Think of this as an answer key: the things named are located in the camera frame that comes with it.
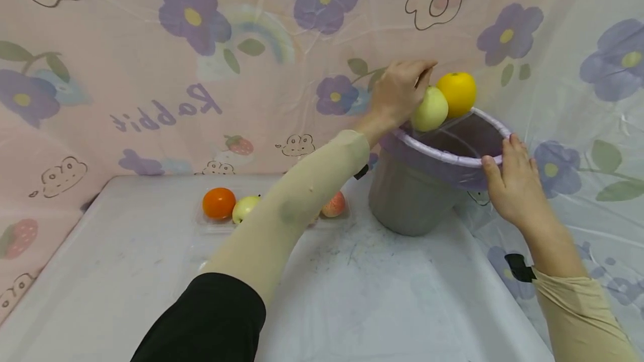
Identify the person's right hand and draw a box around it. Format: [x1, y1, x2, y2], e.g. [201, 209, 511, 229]
[481, 134, 555, 232]

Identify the person's left hand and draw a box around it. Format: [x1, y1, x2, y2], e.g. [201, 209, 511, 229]
[357, 60, 438, 147]

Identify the pale green apple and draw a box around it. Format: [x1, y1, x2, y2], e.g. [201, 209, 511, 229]
[410, 86, 449, 132]

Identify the purple bin liner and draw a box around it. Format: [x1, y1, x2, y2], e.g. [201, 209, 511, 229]
[377, 107, 513, 193]

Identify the grey waste bin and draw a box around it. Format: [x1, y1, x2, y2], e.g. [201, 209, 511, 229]
[367, 149, 468, 237]

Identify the person's left forearm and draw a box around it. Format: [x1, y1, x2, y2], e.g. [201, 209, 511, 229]
[131, 119, 377, 362]

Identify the person's right forearm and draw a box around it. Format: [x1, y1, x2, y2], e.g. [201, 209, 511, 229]
[515, 212, 642, 362]

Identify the yellow round fruit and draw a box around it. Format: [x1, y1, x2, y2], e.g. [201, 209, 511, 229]
[435, 72, 478, 119]

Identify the pink red apple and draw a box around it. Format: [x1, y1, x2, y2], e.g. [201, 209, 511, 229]
[320, 190, 347, 219]

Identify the yellow-green pear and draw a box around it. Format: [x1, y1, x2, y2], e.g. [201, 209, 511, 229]
[231, 194, 262, 225]

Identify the orange round fruit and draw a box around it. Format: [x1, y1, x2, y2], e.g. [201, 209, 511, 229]
[202, 187, 237, 221]

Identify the clear plastic tray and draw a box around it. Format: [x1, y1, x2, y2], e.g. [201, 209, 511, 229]
[195, 186, 353, 235]

